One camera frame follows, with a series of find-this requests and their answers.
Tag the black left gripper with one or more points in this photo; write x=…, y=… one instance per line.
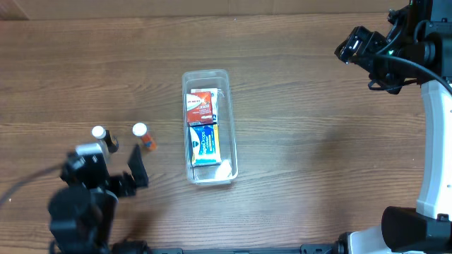
x=115, y=183

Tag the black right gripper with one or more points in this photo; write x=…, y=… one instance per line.
x=369, y=60

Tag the black bottle white cap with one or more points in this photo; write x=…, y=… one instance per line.
x=105, y=136

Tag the blue yellow Vicks VapoDrops box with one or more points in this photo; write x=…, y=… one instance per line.
x=205, y=146

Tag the red medicine box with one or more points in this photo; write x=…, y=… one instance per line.
x=199, y=109

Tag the white blue Hansaplast box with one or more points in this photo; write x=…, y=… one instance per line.
x=214, y=97

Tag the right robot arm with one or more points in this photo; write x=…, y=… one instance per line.
x=417, y=50

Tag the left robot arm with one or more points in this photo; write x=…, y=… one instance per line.
x=83, y=212

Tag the clear plastic container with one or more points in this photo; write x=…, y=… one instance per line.
x=227, y=170

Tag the orange bottle white cap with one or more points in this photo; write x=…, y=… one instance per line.
x=140, y=130

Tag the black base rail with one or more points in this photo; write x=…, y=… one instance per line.
x=303, y=249

